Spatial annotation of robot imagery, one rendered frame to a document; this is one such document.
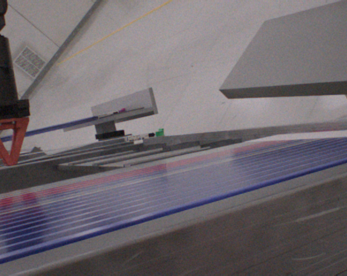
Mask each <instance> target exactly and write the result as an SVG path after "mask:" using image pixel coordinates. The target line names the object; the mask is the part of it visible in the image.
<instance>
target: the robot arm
mask: <svg viewBox="0 0 347 276"><path fill-rule="evenodd" d="M7 7H8V5H7V0H0V31H1V30H2V29H3V28H4V27H5V25H6V22H5V16H4V15H5V14H6V12H7ZM29 108H30V106H29V100H28V99H22V100H19V97H18V90H17V87H16V80H15V76H14V70H13V62H12V56H11V52H10V45H9V39H8V38H7V37H4V36H1V34H0V131H2V130H7V129H12V130H13V135H12V144H11V149H10V154H9V153H8V152H7V150H6V148H5V146H4V144H3V142H2V140H1V139H0V159H4V161H5V162H6V164H7V165H6V166H13V165H16V164H18V160H19V157H20V152H21V148H22V144H23V141H24V137H25V134H26V130H27V127H28V123H29V117H28V116H30V111H29Z"/></svg>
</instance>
